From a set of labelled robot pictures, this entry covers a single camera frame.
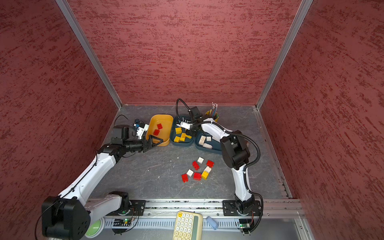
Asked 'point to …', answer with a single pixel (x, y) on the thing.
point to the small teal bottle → (137, 125)
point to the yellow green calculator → (188, 226)
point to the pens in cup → (214, 109)
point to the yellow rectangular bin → (164, 133)
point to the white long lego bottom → (207, 145)
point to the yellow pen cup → (209, 113)
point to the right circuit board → (244, 223)
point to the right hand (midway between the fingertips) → (189, 131)
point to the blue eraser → (212, 222)
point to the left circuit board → (120, 222)
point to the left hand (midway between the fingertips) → (159, 146)
